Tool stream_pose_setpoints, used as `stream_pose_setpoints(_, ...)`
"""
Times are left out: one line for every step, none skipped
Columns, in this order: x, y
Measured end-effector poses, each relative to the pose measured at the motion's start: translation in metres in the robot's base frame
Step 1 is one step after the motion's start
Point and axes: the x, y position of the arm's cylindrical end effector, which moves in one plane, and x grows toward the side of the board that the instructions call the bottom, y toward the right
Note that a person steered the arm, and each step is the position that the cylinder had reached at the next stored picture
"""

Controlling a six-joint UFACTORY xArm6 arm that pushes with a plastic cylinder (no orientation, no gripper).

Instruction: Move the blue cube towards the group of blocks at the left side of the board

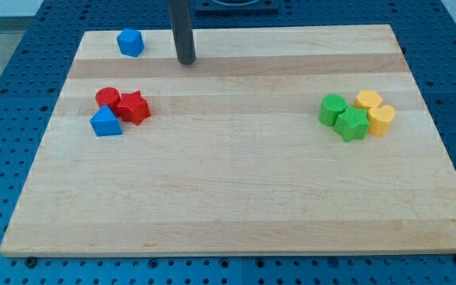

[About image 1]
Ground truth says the blue cube block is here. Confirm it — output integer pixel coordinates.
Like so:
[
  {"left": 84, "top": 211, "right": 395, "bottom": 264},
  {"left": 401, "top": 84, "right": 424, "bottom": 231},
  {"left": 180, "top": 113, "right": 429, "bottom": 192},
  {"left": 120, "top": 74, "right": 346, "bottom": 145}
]
[{"left": 116, "top": 28, "right": 145, "bottom": 57}]

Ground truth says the wooden board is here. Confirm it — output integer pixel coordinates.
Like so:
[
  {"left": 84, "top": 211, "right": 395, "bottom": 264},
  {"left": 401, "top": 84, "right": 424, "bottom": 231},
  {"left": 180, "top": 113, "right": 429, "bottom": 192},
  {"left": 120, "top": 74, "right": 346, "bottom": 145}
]
[{"left": 0, "top": 25, "right": 456, "bottom": 257}]

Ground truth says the red star block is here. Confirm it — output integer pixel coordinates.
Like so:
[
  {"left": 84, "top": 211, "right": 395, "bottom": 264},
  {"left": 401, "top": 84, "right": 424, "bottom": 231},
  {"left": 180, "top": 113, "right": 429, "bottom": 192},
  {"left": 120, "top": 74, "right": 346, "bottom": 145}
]
[{"left": 116, "top": 90, "right": 151, "bottom": 125}]

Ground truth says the green cylinder block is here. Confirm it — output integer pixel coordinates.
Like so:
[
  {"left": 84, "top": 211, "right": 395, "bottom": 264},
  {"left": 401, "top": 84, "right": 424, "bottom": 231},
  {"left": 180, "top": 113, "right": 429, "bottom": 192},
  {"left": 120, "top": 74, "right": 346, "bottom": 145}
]
[{"left": 318, "top": 93, "right": 348, "bottom": 127}]

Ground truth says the blue triangle block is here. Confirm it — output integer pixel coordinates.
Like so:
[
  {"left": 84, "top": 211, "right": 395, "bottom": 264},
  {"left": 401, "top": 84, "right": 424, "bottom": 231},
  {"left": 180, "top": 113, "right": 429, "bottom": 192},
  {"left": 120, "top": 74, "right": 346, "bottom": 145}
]
[{"left": 89, "top": 104, "right": 123, "bottom": 137}]

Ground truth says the green star block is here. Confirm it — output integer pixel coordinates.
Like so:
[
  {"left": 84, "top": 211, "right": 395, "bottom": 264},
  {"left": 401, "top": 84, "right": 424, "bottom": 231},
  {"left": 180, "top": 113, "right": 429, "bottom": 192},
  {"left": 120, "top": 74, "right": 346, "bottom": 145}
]
[{"left": 333, "top": 106, "right": 370, "bottom": 142}]

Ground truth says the red cylinder block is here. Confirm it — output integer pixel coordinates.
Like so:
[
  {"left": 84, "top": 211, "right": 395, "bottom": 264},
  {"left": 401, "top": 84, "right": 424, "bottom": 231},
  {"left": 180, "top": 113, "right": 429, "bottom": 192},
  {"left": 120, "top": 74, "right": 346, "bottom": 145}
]
[{"left": 95, "top": 87, "right": 121, "bottom": 117}]

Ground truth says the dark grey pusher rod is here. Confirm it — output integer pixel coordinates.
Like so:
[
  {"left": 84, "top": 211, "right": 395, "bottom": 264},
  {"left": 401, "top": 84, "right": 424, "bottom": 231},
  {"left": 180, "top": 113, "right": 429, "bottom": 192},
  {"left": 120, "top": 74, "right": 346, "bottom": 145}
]
[{"left": 168, "top": 0, "right": 196, "bottom": 65}]

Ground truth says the yellow hexagon block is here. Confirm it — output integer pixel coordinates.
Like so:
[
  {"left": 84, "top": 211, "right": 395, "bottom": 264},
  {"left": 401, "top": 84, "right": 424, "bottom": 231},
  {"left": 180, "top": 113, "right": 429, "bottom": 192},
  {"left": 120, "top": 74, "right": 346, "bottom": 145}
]
[{"left": 353, "top": 89, "right": 383, "bottom": 110}]

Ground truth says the yellow heart block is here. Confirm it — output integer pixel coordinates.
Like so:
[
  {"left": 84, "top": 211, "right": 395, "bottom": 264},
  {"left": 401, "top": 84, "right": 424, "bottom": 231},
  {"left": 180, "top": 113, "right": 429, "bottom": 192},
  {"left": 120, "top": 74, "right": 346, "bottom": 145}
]
[{"left": 367, "top": 105, "right": 396, "bottom": 136}]

